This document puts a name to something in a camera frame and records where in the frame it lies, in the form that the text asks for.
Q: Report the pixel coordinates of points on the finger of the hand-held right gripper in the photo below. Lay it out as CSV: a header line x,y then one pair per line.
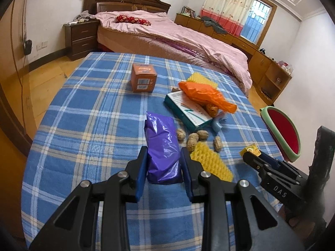
x,y
252,162
277,163

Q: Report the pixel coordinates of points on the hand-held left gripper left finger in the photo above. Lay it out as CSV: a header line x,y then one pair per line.
x,y
141,172

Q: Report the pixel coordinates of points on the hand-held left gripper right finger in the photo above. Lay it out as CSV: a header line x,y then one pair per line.
x,y
186,172

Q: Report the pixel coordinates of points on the small yellow wrapper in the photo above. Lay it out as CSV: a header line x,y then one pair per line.
x,y
250,150

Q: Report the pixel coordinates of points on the purple plastic bag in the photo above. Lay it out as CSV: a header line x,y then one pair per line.
x,y
162,146

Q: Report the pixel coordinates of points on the teal and white box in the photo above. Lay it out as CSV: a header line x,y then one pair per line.
x,y
188,109

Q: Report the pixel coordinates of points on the yellow sponge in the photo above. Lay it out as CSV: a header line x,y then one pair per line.
x,y
199,78
209,162

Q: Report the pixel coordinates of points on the walnut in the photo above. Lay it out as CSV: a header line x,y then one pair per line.
x,y
181,134
202,133
217,143
211,109
193,141

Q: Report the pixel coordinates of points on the light blue plastic piece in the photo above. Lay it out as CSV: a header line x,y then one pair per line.
x,y
217,126

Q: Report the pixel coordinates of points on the blue plaid tablecloth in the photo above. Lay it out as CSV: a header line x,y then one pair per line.
x,y
91,123

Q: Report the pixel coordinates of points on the orange plastic bag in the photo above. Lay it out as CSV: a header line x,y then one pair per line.
x,y
204,94

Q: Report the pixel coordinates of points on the orange cardboard box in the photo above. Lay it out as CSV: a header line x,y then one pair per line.
x,y
143,77

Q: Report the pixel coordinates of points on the pink and white items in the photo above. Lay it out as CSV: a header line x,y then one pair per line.
x,y
285,66

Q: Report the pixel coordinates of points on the long wooden cabinet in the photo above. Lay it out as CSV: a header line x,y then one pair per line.
x,y
261,60

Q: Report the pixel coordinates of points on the small black item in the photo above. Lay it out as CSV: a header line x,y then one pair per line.
x,y
262,50

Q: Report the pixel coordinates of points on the pink blanket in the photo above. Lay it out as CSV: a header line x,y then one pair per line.
x,y
183,36

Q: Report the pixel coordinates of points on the grey cloth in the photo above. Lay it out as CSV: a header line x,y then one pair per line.
x,y
213,23

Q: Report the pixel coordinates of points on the dark wooden nightstand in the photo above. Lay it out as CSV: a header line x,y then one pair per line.
x,y
82,40

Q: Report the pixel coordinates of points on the red patterned pillow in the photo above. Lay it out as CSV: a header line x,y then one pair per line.
x,y
132,19

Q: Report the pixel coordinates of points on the picture frames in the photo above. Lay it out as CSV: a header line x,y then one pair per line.
x,y
188,11

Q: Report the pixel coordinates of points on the white and red curtain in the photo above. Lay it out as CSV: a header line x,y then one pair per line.
x,y
225,2

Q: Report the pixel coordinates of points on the pile of clothes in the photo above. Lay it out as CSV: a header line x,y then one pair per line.
x,y
83,17

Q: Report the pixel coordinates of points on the window with wooden frame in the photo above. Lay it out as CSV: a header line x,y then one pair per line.
x,y
255,21

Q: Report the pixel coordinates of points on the white wall socket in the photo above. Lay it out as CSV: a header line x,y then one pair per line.
x,y
42,45

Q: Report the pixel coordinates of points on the black wall device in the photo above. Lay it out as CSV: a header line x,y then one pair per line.
x,y
27,46

